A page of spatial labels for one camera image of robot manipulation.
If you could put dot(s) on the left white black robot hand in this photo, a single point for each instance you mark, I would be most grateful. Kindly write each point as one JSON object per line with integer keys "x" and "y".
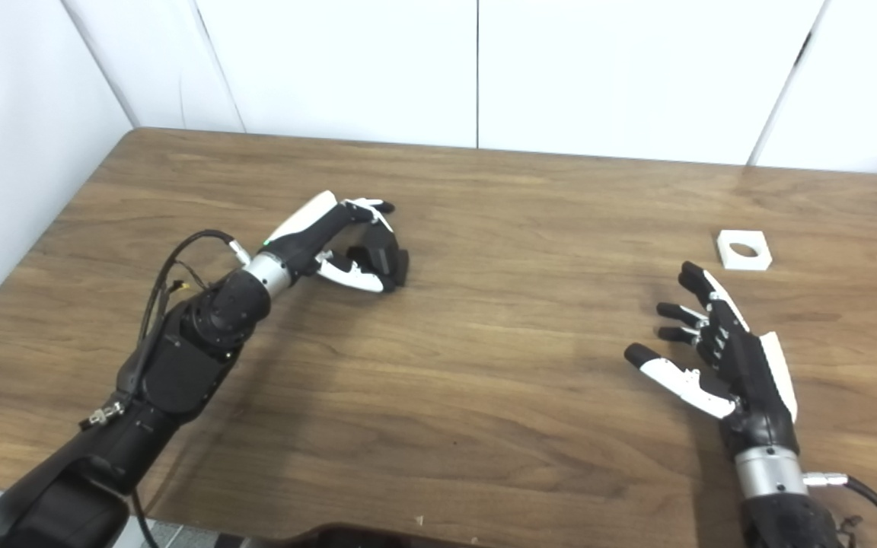
{"x": 305, "y": 232}

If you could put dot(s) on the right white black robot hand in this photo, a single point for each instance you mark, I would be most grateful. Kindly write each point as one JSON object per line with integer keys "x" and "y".
{"x": 751, "y": 380}

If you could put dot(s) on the black peg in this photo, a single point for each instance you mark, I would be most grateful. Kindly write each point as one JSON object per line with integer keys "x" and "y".
{"x": 358, "y": 259}

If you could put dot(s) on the white square piece with hole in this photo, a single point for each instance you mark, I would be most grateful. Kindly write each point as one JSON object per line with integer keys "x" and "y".
{"x": 728, "y": 255}

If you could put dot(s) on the black glossy robot torso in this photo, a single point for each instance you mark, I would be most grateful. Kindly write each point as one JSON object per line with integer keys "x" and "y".
{"x": 362, "y": 537}

